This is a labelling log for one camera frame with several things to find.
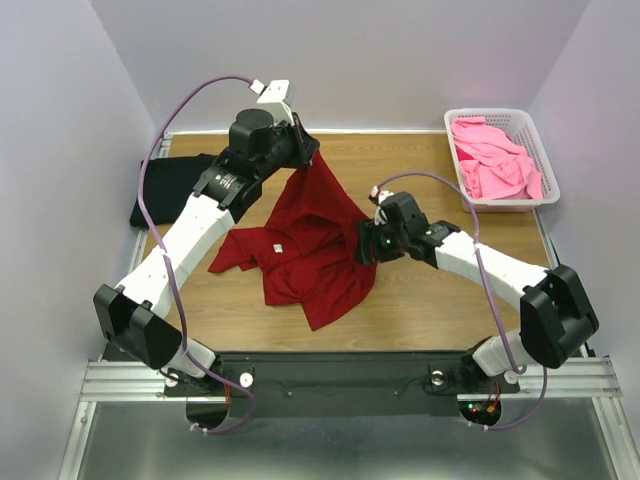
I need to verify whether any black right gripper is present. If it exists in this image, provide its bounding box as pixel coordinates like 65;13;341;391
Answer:
352;216;408;265

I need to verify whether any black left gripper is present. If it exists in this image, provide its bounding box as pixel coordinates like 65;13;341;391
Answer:
256;112;320;181

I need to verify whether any red t-shirt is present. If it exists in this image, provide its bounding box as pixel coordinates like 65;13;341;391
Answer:
208;154;376;331

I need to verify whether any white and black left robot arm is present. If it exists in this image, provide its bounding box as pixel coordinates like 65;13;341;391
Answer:
93;109;319;394

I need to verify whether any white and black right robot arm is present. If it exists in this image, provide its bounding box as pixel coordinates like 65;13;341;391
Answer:
355;188;599;390

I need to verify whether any pink t-shirt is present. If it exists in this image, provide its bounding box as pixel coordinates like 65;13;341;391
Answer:
450;116;543;200

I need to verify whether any folded black t-shirt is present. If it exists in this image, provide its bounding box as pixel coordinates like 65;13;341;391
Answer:
143;153;216;225

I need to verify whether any white plastic laundry basket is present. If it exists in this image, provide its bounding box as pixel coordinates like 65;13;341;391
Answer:
444;108;560;212

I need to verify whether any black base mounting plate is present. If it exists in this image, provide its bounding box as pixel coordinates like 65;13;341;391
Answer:
164;351;521;419

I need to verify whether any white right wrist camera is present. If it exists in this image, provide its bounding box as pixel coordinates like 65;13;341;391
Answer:
369;186;394;225

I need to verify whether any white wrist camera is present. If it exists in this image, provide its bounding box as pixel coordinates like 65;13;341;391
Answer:
369;186;394;225
249;79;294;125

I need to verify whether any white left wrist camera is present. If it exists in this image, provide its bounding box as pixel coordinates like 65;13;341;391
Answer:
249;79;294;125

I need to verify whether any aluminium table frame rail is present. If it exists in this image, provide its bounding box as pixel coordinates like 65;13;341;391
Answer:
83;121;615;479

